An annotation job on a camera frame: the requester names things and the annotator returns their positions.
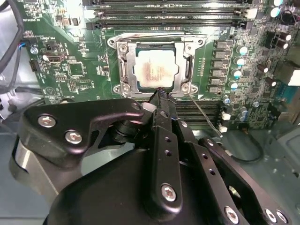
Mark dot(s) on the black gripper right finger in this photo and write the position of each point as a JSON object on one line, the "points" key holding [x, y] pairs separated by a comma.
{"points": [[198, 161]]}

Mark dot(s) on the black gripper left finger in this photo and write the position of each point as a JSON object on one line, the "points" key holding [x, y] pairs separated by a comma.
{"points": [[105, 110]]}

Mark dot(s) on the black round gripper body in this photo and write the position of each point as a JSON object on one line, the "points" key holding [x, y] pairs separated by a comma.
{"points": [[105, 199]]}

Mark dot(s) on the metal CPU socket cover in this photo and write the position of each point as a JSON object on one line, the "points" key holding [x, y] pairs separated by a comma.
{"points": [[130, 58]]}

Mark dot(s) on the silver square CPU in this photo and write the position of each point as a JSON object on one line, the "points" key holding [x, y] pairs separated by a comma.
{"points": [[157, 68]]}

